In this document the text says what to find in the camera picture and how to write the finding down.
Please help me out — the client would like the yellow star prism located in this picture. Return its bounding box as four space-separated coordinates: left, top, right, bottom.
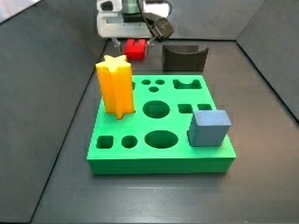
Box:
96 55 135 119

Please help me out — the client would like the black curved block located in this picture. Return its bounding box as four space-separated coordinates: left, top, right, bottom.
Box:
163 45 210 72

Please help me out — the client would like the green shape-sorting board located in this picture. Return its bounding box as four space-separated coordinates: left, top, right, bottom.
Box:
87 74 236 174

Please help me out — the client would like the blue square block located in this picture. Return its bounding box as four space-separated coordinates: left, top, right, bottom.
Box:
187 110 231 147

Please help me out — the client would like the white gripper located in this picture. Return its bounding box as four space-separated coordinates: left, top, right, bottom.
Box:
98 0 171 56

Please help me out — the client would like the red double-square block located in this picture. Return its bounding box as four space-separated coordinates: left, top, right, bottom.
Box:
124 39 146 60

